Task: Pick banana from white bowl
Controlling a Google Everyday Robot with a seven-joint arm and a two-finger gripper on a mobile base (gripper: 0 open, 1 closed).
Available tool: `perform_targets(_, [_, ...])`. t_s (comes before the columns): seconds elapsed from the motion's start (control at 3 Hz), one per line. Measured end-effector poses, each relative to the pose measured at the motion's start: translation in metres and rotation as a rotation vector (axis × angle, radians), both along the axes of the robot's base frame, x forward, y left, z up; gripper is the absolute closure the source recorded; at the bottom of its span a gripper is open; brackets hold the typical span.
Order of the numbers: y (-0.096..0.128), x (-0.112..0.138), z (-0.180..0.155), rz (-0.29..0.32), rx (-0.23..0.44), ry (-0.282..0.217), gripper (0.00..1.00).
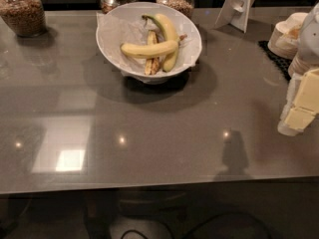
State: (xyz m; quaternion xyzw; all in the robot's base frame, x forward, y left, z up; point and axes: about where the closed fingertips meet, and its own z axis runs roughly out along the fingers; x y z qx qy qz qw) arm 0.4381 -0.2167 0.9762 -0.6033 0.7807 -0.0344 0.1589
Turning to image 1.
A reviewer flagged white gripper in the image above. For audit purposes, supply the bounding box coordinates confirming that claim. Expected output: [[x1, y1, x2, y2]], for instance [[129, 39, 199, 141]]
[[277, 69, 319, 136]]

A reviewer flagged yellow banana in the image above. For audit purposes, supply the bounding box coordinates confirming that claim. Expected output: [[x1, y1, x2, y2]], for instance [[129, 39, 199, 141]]
[[142, 14, 179, 72], [120, 40, 178, 59]]

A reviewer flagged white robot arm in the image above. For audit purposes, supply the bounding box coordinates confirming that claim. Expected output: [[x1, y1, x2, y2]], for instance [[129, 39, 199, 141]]
[[277, 4, 319, 136]]

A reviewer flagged brown banana peel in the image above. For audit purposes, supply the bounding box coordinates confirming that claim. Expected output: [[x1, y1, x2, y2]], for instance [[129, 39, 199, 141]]
[[145, 31, 160, 75]]

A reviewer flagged white bowl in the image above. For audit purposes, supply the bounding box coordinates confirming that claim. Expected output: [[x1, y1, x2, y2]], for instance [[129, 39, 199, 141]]
[[96, 2, 202, 85]]

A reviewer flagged black rubber mat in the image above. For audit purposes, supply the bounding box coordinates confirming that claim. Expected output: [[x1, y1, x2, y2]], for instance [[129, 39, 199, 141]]
[[258, 41, 291, 82]]

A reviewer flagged white folded card stand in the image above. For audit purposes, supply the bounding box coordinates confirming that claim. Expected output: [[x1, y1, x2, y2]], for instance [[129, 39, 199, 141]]
[[214, 0, 255, 33]]

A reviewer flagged white paper liner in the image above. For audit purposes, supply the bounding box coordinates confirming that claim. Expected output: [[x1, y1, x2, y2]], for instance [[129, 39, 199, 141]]
[[96, 8, 202, 85]]

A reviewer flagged left glass grain jar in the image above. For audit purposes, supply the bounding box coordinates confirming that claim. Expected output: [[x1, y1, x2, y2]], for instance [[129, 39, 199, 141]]
[[0, 0, 46, 37]]

